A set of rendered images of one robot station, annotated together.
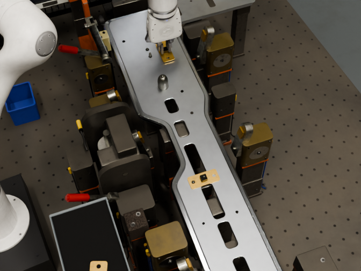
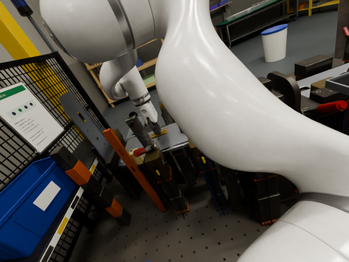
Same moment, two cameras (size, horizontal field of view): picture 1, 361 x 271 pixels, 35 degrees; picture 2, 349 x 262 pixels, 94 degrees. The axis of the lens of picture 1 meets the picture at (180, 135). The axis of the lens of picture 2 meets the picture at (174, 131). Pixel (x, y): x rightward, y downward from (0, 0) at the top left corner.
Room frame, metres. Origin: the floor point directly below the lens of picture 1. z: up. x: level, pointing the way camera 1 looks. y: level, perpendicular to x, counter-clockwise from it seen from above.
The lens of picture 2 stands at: (0.79, 0.63, 1.39)
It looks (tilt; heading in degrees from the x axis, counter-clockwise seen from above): 30 degrees down; 298
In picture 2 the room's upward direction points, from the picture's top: 24 degrees counter-clockwise
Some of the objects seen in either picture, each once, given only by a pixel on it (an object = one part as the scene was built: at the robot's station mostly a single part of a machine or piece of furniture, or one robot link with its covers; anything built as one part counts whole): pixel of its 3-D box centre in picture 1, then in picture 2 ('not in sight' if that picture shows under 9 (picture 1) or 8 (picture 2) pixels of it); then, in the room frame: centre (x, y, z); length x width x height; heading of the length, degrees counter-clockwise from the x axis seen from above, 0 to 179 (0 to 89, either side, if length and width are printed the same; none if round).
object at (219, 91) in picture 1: (225, 116); not in sight; (1.05, -0.15, 0.84); 0.10 x 0.05 x 0.29; 109
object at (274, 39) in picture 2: not in sight; (274, 44); (-0.02, -3.78, 0.31); 0.48 x 0.48 x 0.62
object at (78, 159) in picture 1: (85, 192); (266, 189); (0.76, 0.28, 0.89); 0.09 x 0.08 x 0.38; 109
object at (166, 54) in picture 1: (164, 50); (158, 132); (1.19, 0.04, 1.01); 0.08 x 0.04 x 0.01; 19
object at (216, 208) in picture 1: (212, 228); not in sight; (0.66, -0.09, 0.84); 0.12 x 0.05 x 0.29; 109
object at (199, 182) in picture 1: (203, 178); not in sight; (0.73, -0.06, 1.01); 0.08 x 0.04 x 0.01; 109
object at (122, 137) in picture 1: (122, 181); (258, 151); (0.76, 0.17, 0.95); 0.18 x 0.13 x 0.49; 19
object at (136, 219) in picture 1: (141, 249); (319, 144); (0.57, 0.11, 0.90); 0.05 x 0.05 x 0.40; 19
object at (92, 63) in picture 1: (100, 96); (169, 186); (1.12, 0.26, 0.87); 0.10 x 0.07 x 0.35; 109
